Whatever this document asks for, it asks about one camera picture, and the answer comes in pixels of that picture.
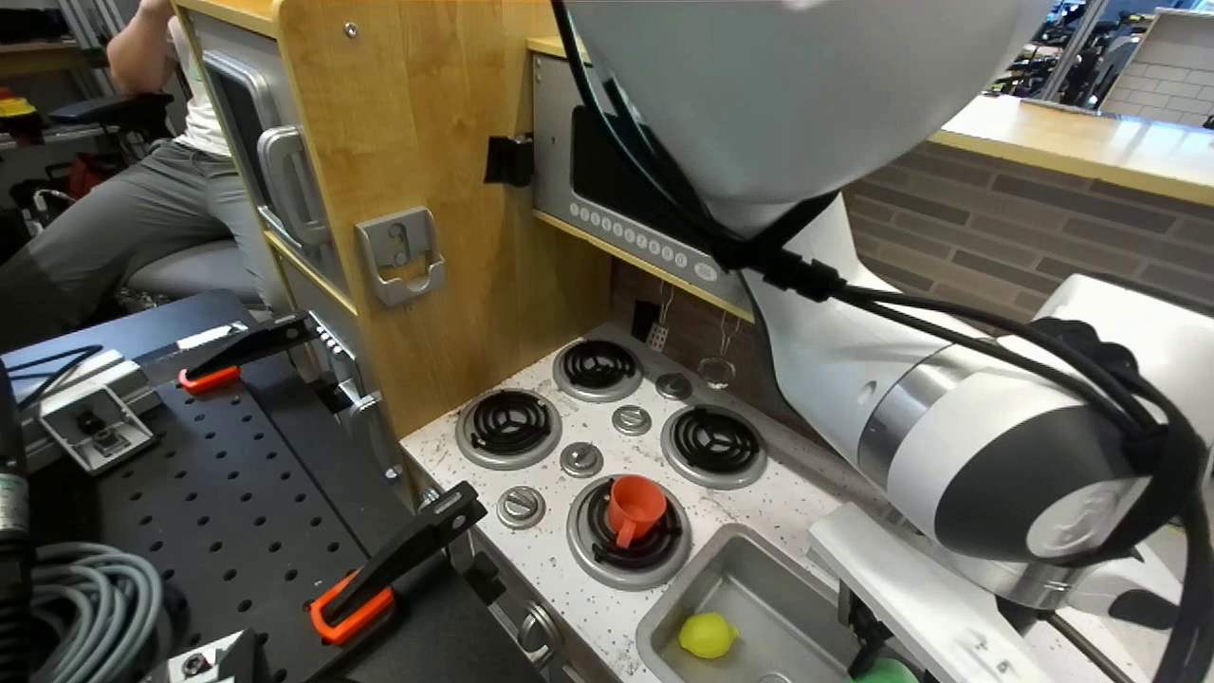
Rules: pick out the grey metal socket box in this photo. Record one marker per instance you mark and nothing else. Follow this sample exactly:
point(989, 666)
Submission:
point(96, 422)
point(214, 663)

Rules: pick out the orange-red toy cup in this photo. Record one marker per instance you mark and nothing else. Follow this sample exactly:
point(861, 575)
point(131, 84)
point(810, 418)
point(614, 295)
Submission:
point(636, 506)

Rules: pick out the yellow plastic lemon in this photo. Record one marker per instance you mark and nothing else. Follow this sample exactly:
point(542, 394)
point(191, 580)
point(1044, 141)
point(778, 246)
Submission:
point(708, 634)

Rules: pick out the green plastic pear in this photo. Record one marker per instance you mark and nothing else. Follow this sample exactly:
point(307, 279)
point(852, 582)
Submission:
point(889, 673)

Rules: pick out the black coil stove burner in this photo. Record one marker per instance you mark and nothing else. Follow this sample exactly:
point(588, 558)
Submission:
point(508, 422)
point(713, 443)
point(592, 553)
point(595, 367)

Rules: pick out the grey metal sink basin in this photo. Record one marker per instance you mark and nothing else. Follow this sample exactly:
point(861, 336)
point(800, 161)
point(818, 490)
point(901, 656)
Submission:
point(771, 592)

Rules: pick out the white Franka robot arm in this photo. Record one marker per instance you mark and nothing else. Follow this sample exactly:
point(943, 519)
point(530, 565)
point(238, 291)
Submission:
point(810, 102)

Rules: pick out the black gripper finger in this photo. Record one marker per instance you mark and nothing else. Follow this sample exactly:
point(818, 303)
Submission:
point(866, 632)

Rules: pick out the wooden white toy kitchen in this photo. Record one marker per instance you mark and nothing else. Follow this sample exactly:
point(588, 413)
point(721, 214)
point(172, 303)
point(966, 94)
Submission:
point(417, 155)

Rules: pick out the seated person grey trousers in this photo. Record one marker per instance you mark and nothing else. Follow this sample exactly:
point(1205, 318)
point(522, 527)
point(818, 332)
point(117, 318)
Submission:
point(115, 231)

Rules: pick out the silver stove knob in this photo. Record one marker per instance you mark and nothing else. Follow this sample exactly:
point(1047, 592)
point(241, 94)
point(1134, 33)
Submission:
point(673, 385)
point(580, 457)
point(631, 418)
point(522, 506)

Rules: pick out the small black wall bracket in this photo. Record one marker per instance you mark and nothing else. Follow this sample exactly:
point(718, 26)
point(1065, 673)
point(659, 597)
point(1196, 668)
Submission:
point(508, 161)

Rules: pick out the grey toy microwave panel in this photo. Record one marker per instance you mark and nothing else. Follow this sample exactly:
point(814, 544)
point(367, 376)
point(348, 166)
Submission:
point(631, 233)

